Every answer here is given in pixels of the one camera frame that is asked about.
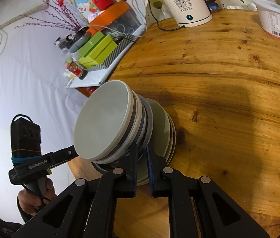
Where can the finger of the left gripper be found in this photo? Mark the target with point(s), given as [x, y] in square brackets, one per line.
[63, 156]

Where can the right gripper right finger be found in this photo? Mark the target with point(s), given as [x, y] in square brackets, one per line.
[198, 207]

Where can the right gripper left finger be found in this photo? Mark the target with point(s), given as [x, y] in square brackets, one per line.
[86, 208]

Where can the white bowl blue stripe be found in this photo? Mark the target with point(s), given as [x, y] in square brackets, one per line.
[102, 120]
[133, 134]

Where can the green plate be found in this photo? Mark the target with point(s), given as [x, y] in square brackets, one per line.
[161, 122]
[142, 176]
[164, 144]

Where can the steel mixing bowl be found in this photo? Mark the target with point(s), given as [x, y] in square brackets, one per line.
[147, 128]

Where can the person's left hand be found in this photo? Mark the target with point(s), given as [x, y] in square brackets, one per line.
[29, 202]

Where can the red small figurine jar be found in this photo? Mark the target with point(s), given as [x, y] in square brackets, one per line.
[76, 69]

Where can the white side shelf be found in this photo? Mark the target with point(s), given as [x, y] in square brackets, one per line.
[99, 77]

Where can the grey device on boxes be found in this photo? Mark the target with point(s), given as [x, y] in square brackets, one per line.
[73, 42]

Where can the lime green box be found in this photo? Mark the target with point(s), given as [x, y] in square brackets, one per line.
[99, 52]

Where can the dark green flat box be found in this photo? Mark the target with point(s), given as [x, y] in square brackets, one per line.
[90, 44]

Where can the striped grey tray box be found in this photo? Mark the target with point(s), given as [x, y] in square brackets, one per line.
[127, 40]

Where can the purple dried flower branches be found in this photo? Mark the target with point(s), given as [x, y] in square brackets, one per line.
[59, 16]

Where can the orange lid storage box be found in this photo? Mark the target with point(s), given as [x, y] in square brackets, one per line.
[116, 20]

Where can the white plastic tub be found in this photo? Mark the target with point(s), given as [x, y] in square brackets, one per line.
[269, 14]

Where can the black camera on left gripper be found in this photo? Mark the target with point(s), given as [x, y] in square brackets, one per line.
[25, 139]

